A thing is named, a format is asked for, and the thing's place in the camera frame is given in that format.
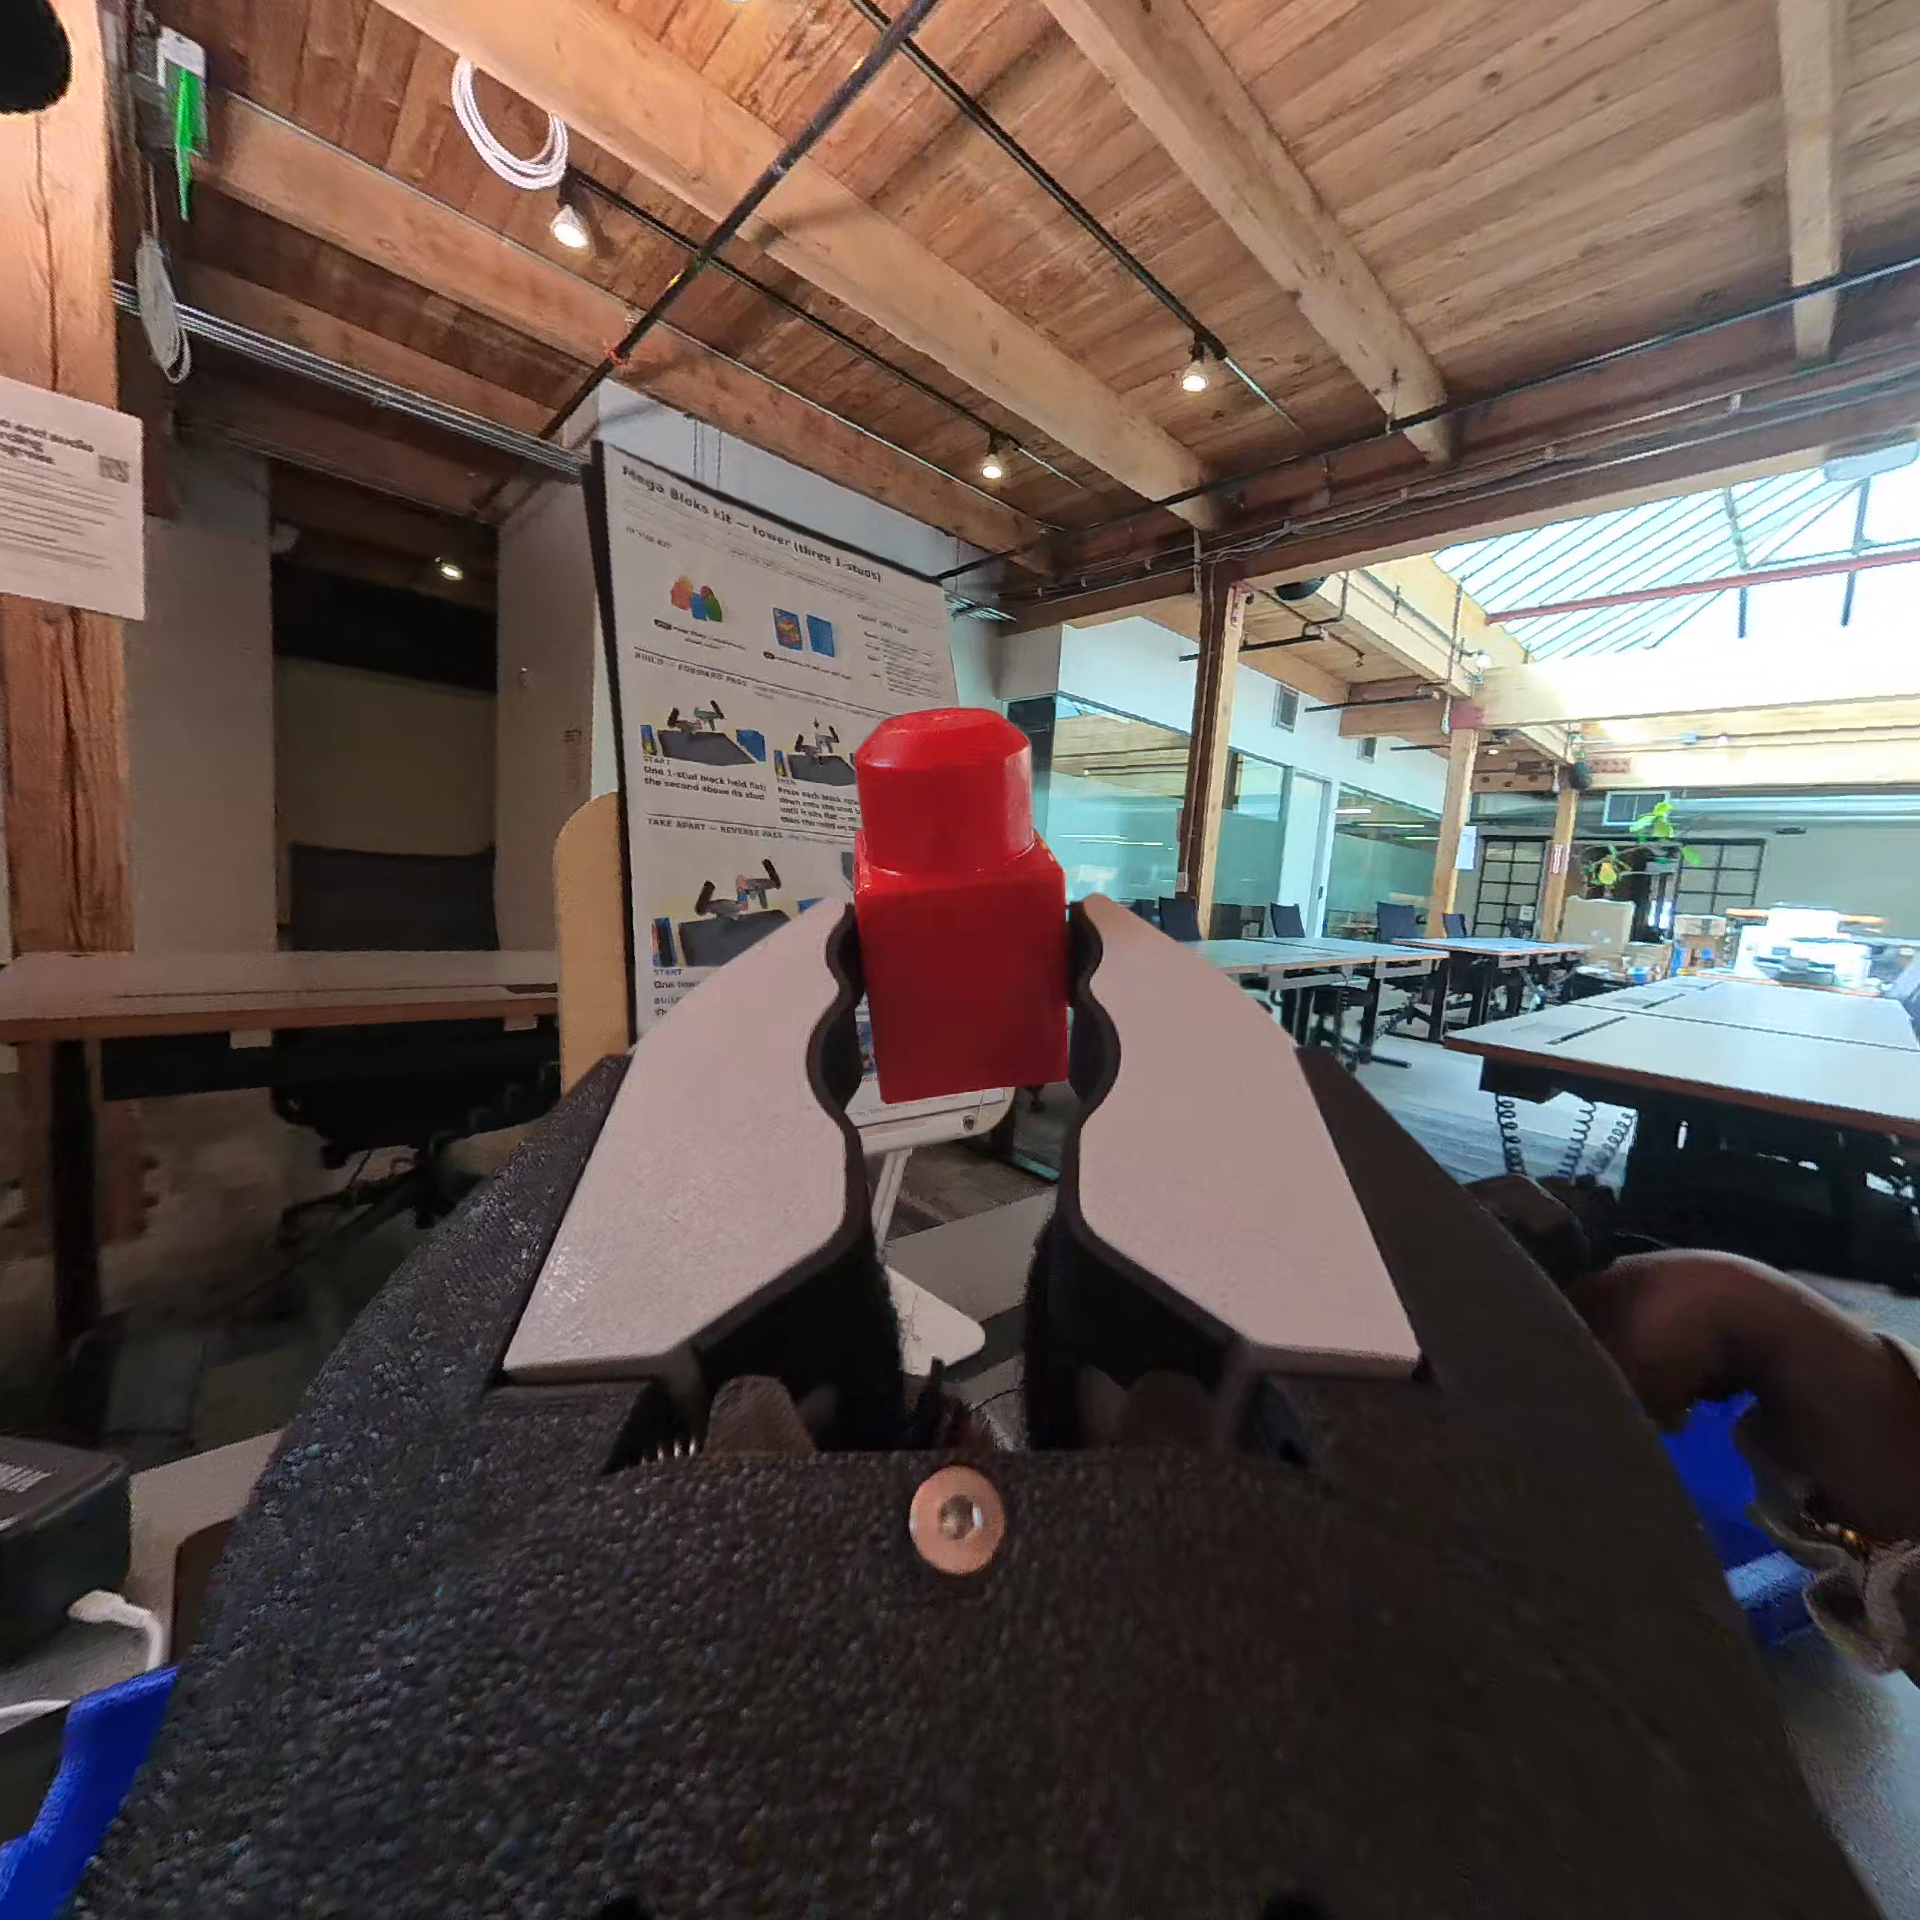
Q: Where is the red mega block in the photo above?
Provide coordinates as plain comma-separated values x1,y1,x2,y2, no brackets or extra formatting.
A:
850,704,1072,1105

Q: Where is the white paper notice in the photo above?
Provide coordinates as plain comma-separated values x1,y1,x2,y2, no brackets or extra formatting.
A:
0,371,148,621

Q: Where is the green cable bundle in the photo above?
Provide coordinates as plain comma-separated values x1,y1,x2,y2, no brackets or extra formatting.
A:
154,30,208,224

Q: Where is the coiled white cable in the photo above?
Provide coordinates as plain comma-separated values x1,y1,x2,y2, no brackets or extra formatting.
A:
449,57,576,192

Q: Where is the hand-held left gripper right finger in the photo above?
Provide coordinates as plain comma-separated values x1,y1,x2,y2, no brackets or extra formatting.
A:
1027,890,1426,1454

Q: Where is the mega block instruction poster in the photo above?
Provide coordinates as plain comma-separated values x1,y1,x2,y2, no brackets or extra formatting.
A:
589,439,964,1043

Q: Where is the grey office desk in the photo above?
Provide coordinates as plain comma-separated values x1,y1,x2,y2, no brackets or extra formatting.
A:
0,949,564,1353

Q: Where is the black office chair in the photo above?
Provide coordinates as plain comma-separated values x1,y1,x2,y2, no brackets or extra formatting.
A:
274,838,561,1247

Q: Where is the black power box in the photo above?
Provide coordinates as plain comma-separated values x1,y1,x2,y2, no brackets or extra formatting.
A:
0,1438,136,1670

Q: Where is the person's right hand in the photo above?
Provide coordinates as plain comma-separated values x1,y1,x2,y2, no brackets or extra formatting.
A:
1569,1245,1920,1547

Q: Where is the green potted plant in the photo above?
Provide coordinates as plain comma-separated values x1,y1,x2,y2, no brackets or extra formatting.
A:
1586,800,1708,902

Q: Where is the grey office table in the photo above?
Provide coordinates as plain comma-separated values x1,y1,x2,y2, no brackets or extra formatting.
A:
1185,931,1445,1058
1442,976,1920,1247

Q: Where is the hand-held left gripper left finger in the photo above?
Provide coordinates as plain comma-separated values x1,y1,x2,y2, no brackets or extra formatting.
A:
498,895,902,1454

